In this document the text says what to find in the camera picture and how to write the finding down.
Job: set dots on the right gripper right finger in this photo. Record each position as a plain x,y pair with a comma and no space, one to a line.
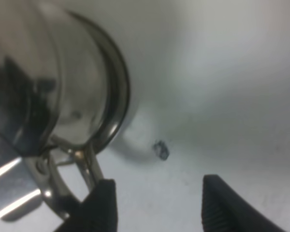
223,210

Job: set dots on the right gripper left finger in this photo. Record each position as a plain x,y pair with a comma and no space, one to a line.
97,213

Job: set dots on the stainless steel teapot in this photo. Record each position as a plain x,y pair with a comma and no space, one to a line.
64,93

